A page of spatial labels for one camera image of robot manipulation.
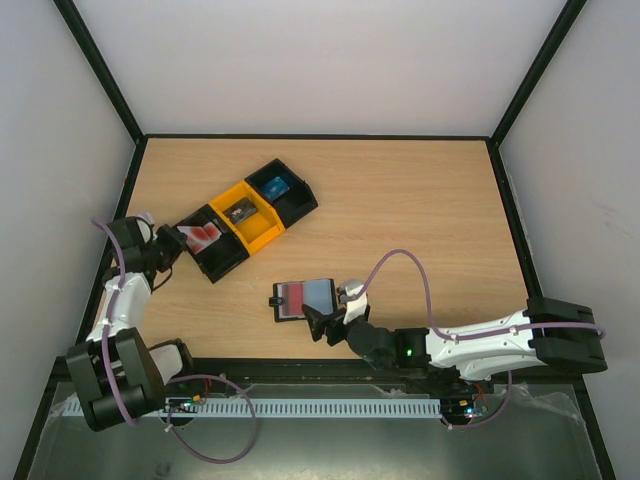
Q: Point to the blue card in bin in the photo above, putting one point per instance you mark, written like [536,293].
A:
[274,188]

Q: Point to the black bin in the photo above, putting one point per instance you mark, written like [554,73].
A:
[290,196]
[225,254]

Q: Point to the black cage frame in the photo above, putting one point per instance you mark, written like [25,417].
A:
[562,25]

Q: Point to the black bin right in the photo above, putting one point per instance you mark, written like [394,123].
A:
[290,196]

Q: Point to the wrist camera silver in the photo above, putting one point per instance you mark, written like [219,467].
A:
[352,296]
[145,226]

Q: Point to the black leather card holder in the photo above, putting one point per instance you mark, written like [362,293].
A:
[318,293]

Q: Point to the black bin left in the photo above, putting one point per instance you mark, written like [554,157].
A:
[225,254]

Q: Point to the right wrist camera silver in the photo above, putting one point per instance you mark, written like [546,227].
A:
[352,296]

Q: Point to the yellow bin middle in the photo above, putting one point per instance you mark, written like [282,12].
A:
[250,217]

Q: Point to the red white card in bin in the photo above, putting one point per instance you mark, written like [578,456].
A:
[199,248]

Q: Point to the black card in bin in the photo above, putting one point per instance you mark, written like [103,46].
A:
[240,211]

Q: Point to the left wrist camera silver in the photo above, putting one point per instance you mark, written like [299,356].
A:
[145,226]

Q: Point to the grey slotted cable duct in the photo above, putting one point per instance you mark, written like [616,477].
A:
[401,408]

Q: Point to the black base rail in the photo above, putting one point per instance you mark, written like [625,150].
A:
[246,371]

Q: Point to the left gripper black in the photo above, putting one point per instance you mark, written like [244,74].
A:
[176,240]

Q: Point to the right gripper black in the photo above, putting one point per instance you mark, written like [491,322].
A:
[331,325]

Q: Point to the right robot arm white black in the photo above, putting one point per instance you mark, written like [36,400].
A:
[549,332]

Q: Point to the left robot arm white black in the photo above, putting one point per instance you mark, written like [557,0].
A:
[116,376]

